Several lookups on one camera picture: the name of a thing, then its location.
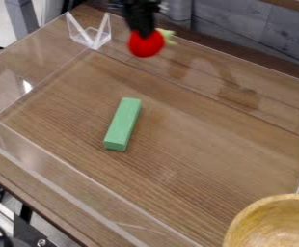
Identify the wooden bowl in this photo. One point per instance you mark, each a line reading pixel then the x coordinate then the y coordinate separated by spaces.
pixel 266 224

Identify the grey table leg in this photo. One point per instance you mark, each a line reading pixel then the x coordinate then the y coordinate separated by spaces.
pixel 23 17

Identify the green rectangular block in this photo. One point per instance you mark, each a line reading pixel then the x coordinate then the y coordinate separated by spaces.
pixel 118 135

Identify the black metal bracket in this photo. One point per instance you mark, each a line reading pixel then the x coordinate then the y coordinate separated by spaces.
pixel 26 233

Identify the red plush strawberry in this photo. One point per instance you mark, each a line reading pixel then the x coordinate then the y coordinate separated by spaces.
pixel 148 47

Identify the clear acrylic tray walls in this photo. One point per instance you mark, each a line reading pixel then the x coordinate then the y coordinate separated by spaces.
pixel 214 144

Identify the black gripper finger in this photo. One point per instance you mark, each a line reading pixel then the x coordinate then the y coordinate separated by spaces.
pixel 140 14

